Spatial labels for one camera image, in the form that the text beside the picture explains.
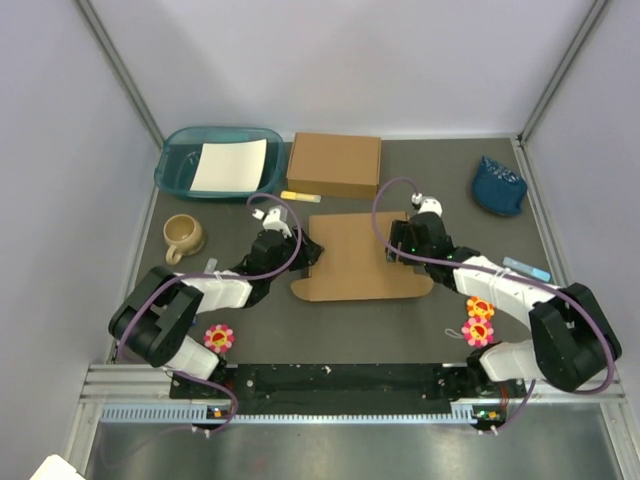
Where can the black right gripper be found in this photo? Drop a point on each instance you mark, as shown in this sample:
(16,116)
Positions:
(400,233)

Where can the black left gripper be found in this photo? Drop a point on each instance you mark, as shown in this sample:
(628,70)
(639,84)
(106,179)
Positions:
(309,253)

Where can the brown cardboard box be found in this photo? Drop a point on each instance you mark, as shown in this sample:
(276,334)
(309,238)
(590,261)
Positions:
(353,266)
(333,165)

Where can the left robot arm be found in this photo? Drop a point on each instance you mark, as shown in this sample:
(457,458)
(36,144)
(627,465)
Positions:
(155,319)

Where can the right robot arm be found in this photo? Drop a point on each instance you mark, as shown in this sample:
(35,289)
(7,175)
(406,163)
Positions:
(571,338)

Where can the folded brown cardboard box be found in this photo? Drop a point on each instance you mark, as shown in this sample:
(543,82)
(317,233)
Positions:
(333,165)

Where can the yellow white marker pen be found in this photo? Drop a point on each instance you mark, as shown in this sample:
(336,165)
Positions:
(300,197)

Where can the dark blue crumpled bag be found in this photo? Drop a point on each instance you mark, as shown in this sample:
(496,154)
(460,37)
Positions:
(498,189)

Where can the orange flower toy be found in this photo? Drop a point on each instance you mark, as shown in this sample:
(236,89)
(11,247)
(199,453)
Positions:
(479,308)

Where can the grey orange marker pen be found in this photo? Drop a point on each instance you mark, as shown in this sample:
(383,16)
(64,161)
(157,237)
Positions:
(210,266)

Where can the light blue pen right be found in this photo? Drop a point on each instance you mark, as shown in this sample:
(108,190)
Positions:
(526,269)

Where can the pink flower toy right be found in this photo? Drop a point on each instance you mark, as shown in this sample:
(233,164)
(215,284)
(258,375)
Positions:
(478,332)

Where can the pink flower toy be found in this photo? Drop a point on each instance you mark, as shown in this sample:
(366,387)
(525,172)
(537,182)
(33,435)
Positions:
(478,332)
(219,338)

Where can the white paper sheet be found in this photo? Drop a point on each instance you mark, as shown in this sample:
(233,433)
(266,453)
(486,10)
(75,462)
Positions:
(230,167)

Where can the pink flower toy left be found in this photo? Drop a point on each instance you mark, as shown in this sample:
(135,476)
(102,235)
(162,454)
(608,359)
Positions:
(219,338)

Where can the beige ceramic mug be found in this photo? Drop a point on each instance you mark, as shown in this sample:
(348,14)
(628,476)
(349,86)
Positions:
(184,236)

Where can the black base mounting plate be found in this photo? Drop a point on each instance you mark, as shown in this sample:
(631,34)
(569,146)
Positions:
(359,388)

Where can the teal plastic bin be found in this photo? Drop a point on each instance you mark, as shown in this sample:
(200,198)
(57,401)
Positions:
(182,149)

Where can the white object bottom corner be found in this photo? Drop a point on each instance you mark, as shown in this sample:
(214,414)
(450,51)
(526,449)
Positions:
(54,467)

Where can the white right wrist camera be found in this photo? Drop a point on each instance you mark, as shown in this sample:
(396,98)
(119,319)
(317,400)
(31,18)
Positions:
(425,204)

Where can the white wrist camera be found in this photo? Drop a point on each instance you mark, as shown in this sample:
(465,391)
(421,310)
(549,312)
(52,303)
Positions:
(425,204)
(274,219)

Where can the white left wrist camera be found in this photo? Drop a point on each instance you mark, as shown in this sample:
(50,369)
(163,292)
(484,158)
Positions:
(274,219)

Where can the grey slotted cable duct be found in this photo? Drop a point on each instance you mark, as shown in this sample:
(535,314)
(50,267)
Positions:
(201,414)

